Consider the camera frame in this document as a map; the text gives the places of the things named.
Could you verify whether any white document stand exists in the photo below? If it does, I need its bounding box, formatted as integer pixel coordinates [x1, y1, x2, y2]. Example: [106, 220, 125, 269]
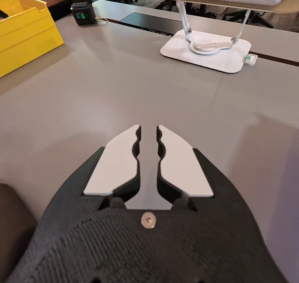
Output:
[139, 0, 299, 74]

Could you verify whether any yellow storage bin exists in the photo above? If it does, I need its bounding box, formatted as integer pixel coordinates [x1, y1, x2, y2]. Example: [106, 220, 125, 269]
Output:
[0, 0, 64, 79]

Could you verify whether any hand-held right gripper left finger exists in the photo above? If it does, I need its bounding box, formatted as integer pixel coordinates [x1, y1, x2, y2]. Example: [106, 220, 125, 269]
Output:
[83, 124, 142, 203]

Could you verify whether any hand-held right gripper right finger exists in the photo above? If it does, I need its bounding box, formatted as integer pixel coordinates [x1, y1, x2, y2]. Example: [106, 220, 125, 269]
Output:
[157, 124, 214, 204]

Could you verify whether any small white green-label box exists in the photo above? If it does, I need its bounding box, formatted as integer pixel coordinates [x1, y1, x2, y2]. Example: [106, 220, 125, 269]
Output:
[243, 54, 258, 67]

